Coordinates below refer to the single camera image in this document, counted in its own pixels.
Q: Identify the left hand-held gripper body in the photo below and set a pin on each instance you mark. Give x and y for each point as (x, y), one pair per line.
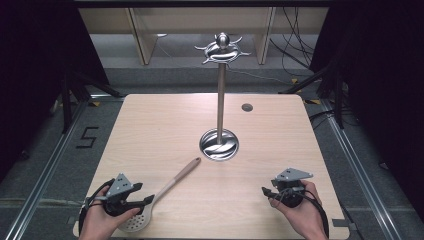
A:
(119, 188)

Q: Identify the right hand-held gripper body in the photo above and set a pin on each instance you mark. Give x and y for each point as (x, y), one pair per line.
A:
(291, 186)

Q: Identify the metal utensil stand with hooks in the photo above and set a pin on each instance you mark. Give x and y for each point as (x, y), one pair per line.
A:
(220, 100)

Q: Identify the person's right hand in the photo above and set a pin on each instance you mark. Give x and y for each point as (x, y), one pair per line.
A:
(301, 218)

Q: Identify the person's left hand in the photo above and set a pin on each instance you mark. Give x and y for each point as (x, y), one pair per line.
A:
(100, 224)

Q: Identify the black tripod stand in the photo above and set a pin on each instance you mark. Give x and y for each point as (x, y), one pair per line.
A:
(336, 96)
(68, 100)

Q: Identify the dark curtain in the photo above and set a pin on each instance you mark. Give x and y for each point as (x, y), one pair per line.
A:
(36, 66)
(383, 83)

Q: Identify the light wooden shelf unit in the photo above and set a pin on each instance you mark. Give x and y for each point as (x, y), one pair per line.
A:
(200, 20)

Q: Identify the grey table corner bracket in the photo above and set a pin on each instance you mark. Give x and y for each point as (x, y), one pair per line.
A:
(341, 222)

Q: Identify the metal floor rail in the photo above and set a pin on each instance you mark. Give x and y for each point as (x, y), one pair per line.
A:
(43, 180)
(360, 170)

